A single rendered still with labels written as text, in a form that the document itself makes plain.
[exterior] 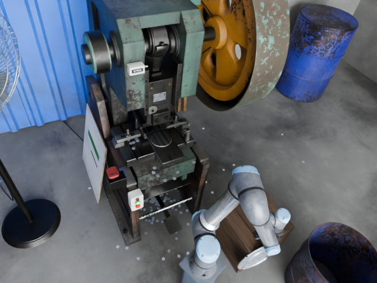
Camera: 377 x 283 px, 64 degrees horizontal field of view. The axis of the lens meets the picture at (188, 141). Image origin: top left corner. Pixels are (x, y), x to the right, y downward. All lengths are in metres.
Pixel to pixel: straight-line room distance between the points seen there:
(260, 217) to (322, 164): 1.87
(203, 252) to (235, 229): 0.51
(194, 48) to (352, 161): 2.23
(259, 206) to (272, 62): 0.63
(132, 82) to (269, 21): 0.65
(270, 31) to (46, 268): 1.94
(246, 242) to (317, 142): 1.62
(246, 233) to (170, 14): 1.34
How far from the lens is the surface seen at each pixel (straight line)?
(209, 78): 1.83
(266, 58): 1.38
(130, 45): 1.34
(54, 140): 2.96
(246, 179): 1.31
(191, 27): 1.45
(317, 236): 2.23
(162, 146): 1.74
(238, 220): 2.03
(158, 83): 1.56
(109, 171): 1.67
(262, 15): 1.35
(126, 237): 2.27
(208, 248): 1.55
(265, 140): 3.07
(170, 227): 2.15
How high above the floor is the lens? 2.08
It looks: 47 degrees down
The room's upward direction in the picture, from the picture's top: 8 degrees clockwise
